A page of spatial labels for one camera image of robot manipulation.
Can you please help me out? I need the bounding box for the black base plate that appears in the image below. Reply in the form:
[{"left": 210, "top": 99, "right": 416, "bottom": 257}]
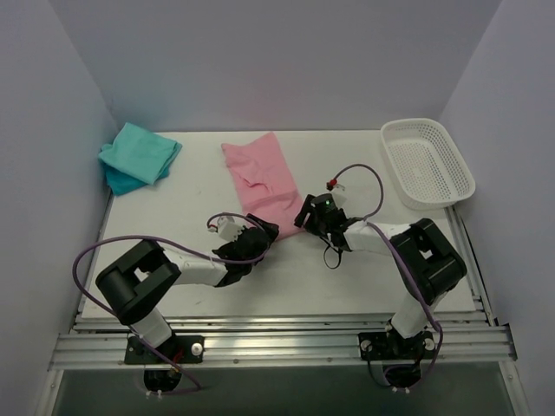
[
  {"left": 357, "top": 330, "right": 436, "bottom": 361},
  {"left": 124, "top": 335, "right": 205, "bottom": 365}
]

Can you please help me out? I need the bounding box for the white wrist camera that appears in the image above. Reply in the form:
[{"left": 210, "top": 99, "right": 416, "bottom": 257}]
[
  {"left": 326, "top": 179, "right": 347, "bottom": 208},
  {"left": 207, "top": 215, "right": 243, "bottom": 242}
]

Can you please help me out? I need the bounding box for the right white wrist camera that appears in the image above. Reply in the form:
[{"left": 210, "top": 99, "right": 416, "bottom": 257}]
[{"left": 326, "top": 179, "right": 347, "bottom": 208}]

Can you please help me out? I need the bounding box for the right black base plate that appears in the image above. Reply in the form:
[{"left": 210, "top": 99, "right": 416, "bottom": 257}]
[{"left": 357, "top": 330, "right": 436, "bottom": 361}]

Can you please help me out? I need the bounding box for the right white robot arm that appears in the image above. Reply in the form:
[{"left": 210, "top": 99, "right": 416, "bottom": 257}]
[{"left": 294, "top": 193, "right": 467, "bottom": 358}]

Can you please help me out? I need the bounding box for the aluminium rail frame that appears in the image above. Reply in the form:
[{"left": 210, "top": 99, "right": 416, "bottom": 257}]
[{"left": 37, "top": 208, "right": 526, "bottom": 415}]

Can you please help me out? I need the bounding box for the black thin wire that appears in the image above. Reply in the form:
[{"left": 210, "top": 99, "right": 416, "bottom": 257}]
[{"left": 320, "top": 233, "right": 346, "bottom": 270}]

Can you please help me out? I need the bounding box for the pink t-shirt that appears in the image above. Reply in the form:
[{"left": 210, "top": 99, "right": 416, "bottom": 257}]
[{"left": 221, "top": 133, "right": 304, "bottom": 239}]

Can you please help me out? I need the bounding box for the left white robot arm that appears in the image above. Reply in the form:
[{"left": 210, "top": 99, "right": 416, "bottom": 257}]
[{"left": 95, "top": 213, "right": 280, "bottom": 363}]

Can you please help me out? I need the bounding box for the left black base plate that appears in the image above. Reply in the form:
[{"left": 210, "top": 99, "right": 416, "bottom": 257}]
[{"left": 124, "top": 335, "right": 205, "bottom": 365}]

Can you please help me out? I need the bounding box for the teal folded t-shirt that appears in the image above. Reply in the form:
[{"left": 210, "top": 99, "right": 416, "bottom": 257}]
[{"left": 98, "top": 123, "right": 182, "bottom": 196}]

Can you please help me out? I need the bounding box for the white perforated plastic basket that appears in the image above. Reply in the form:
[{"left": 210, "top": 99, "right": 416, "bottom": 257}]
[{"left": 380, "top": 118, "right": 476, "bottom": 211}]

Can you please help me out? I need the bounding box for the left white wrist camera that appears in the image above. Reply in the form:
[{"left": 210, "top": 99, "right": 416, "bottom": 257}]
[{"left": 207, "top": 215, "right": 243, "bottom": 242}]

